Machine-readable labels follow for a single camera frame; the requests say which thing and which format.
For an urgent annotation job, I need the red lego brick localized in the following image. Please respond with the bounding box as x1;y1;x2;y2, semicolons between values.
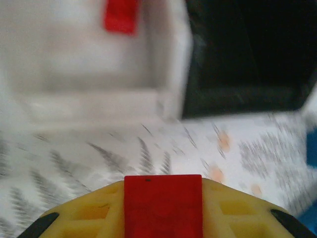
123;174;204;238
103;0;139;36

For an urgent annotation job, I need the white plastic bin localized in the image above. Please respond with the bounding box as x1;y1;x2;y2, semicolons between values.
0;0;194;129

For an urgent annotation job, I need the floral patterned table cover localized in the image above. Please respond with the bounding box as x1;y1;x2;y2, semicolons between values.
0;109;317;238

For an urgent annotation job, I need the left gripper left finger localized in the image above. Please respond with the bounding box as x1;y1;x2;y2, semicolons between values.
16;180;126;238

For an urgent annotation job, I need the blue lego brick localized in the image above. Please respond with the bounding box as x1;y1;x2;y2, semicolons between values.
306;130;317;172

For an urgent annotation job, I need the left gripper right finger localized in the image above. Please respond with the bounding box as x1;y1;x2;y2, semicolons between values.
202;178;317;238

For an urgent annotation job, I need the black plastic bin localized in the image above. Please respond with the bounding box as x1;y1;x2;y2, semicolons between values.
182;0;317;119

